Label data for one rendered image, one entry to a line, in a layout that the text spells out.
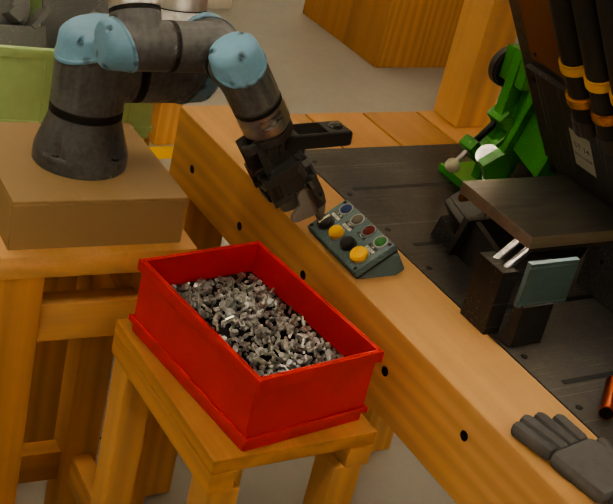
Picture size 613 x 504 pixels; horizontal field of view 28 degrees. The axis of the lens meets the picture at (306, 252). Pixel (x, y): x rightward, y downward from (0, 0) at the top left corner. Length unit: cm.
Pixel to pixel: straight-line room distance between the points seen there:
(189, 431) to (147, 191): 44
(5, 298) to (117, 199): 23
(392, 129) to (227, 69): 87
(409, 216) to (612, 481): 72
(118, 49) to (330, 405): 57
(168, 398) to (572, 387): 57
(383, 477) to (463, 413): 132
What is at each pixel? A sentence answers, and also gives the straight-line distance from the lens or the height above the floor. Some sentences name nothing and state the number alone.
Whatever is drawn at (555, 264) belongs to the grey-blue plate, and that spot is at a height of 104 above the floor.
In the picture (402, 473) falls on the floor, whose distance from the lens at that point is 305.
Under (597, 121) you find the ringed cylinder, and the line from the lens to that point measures 159.
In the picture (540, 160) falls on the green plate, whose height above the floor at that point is 113.
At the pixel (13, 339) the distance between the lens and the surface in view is 199.
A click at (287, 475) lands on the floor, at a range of 294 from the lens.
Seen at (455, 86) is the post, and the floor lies 96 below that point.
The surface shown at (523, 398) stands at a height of 90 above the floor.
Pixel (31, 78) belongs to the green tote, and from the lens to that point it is 239.
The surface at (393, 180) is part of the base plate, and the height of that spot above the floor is 90.
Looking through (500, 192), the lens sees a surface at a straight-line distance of 176.
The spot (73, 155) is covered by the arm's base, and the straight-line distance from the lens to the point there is 195.
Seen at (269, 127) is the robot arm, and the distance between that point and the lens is 180.
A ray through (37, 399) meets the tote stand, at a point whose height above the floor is 16.
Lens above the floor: 181
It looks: 28 degrees down
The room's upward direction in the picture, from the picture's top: 14 degrees clockwise
